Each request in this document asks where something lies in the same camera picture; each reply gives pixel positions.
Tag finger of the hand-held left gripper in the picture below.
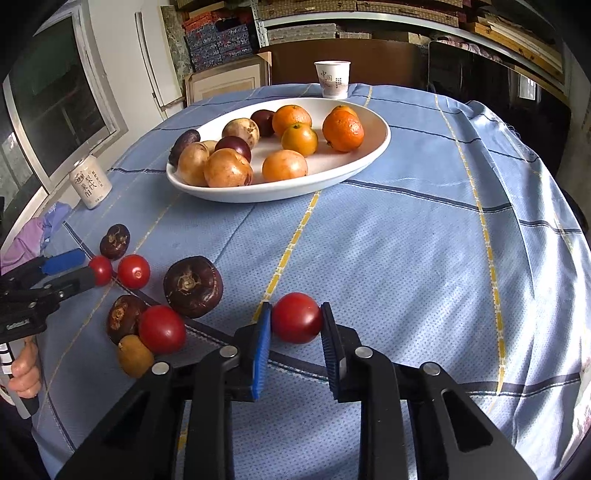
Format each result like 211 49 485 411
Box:
18 249 86 278
48 267 100 302

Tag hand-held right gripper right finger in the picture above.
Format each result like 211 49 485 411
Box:
320 301 539 480

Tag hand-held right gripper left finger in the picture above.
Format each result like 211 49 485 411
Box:
55 301 273 480

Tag red cherry tomato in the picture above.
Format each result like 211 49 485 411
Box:
88 255 114 288
117 254 151 291
271 292 324 345
139 305 188 355

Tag dark purple plum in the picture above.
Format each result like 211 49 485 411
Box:
168 129 202 166

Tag white oval plate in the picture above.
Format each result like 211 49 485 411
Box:
166 97 392 204

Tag dark red plum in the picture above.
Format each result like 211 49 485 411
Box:
215 136 253 163
250 109 277 138

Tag pale tan round fruit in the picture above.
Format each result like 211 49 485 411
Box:
222 117 260 148

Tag large dimpled tangerine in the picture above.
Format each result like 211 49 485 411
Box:
322 110 365 153

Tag person's left forearm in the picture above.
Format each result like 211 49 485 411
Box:
0 388 51 480

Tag person's left hand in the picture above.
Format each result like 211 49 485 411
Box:
9 338 43 398

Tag light blue cloth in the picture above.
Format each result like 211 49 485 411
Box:
41 202 72 257

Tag purple cloth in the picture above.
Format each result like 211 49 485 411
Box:
0 216 47 275

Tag small dark mangosteen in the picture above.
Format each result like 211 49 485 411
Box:
100 224 131 260

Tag dark mangosteen near kiwi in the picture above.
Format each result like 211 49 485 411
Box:
106 294 149 344

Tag white drink can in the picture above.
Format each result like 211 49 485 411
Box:
69 154 113 210

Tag large dark mangosteen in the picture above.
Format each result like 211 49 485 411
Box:
163 256 225 319

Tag blue checked tablecloth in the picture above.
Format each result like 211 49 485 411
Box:
30 83 585 480

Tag white framed window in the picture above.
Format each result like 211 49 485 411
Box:
0 9 127 241

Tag cardboard box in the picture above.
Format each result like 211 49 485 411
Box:
185 52 273 106

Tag grey marbled panel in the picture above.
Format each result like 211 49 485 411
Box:
161 6 195 75

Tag stack of patterned boxes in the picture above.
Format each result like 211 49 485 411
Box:
182 11 254 72

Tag white paper cup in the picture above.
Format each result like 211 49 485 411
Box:
314 60 352 100

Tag brown wooden board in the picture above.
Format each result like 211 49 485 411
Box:
270 39 430 88

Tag black glossy panel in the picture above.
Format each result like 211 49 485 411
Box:
427 39 573 176

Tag white metal shelf rack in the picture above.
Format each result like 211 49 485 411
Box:
252 0 566 93

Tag stacks of woven flat boxes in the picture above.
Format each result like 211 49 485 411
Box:
256 0 564 84

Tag white wall conduit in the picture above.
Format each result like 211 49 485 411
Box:
135 11 169 109

